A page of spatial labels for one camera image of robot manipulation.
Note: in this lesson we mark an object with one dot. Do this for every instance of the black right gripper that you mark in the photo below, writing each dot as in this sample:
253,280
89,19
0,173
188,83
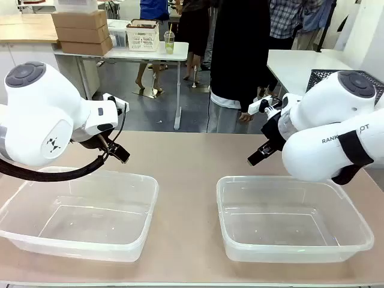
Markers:
274,132

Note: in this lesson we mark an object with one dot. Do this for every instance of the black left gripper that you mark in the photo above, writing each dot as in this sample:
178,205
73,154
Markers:
96,139

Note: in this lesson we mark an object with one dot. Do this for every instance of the clear plastic bin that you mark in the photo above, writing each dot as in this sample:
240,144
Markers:
75,228
285,228

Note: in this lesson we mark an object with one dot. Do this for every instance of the black perforated plastic basket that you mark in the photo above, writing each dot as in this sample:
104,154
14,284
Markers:
318,78

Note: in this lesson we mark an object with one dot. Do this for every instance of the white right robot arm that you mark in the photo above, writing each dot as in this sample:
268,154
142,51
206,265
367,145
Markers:
318,150

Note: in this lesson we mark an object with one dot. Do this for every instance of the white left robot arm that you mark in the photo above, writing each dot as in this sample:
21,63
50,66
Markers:
39,120

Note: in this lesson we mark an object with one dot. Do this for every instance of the white lattice shopping basket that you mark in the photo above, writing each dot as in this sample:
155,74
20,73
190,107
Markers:
142,37

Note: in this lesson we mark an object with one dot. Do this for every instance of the person's right hand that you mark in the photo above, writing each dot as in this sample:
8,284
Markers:
246,117

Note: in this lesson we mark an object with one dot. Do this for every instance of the white side table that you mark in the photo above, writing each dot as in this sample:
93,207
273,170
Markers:
294,66

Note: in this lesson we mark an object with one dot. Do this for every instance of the person in black sweater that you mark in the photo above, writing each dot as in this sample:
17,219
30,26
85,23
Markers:
237,60

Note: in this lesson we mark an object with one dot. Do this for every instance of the white folding table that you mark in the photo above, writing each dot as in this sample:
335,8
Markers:
144,54

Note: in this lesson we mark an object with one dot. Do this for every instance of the brown cardboard box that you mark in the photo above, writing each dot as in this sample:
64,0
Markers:
85,47
79,19
81,34

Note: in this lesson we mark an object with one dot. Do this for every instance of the clear storage drawer box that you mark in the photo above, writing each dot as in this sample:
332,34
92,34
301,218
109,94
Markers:
117,34

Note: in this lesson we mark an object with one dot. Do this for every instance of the plastic cup of green drink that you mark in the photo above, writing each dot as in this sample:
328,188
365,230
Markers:
169,42

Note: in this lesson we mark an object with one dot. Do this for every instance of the bystander in plaid shirt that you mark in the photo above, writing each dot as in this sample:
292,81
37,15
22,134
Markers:
285,18

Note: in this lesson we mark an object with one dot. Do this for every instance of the bystander in dark dress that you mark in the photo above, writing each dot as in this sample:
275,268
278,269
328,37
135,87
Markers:
195,30

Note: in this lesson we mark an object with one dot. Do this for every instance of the bystander in blue shirt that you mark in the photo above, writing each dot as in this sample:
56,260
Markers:
153,9

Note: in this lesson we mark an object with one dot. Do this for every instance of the bystander in denim shirt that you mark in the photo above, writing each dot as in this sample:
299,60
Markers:
315,15

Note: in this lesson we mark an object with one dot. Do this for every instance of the wooden top white counter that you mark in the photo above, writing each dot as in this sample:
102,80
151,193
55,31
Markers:
27,33

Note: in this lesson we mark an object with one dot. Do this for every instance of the white box with lid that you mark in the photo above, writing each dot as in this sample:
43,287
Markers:
76,6

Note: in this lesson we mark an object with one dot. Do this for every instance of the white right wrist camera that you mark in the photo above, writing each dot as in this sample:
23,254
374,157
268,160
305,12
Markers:
255,107

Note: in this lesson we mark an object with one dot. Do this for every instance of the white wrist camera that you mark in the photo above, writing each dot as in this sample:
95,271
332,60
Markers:
255,107
121,105

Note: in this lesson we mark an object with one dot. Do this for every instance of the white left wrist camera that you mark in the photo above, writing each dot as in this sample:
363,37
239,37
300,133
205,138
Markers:
121,105

